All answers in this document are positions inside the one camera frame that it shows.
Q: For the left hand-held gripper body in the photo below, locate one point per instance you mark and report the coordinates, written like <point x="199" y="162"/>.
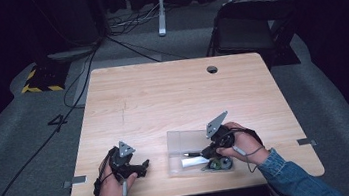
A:
<point x="121" y="161"/>

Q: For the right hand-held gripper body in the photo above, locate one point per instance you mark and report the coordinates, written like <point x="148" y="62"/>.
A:
<point x="220" y="136"/>

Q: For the correction tape dispenser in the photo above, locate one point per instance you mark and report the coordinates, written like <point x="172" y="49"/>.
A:
<point x="219" y="164"/>

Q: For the black pen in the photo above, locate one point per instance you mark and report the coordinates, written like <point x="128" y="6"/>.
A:
<point x="192" y="154"/>

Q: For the clear plastic pencil case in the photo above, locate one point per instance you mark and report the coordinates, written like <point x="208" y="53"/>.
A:
<point x="184" y="142"/>

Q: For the person's right hand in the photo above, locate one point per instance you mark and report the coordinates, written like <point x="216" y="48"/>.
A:
<point x="247" y="146"/>

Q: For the person's left hand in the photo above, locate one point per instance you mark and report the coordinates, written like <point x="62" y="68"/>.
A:
<point x="111" y="189"/>

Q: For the grey tape strip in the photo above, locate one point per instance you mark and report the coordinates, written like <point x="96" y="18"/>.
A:
<point x="306" y="142"/>
<point x="77" y="180"/>

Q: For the black folding chair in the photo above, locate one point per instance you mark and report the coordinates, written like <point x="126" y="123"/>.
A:
<point x="245" y="32"/>

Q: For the black yellow striped base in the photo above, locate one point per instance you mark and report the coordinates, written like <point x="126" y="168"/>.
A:
<point x="46" y="78"/>

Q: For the dark equipment stand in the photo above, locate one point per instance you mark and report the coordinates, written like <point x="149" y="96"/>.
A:
<point x="69" y="27"/>

